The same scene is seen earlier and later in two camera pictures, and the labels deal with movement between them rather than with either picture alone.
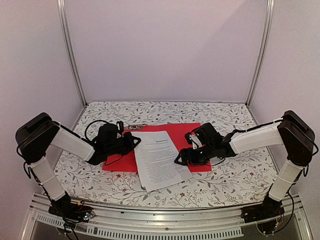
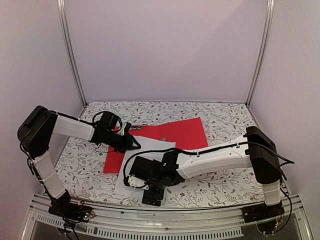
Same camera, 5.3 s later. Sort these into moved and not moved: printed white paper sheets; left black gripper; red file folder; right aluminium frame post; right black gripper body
Moved: printed white paper sheets; left black gripper; red file folder; right black gripper body
Not moved: right aluminium frame post
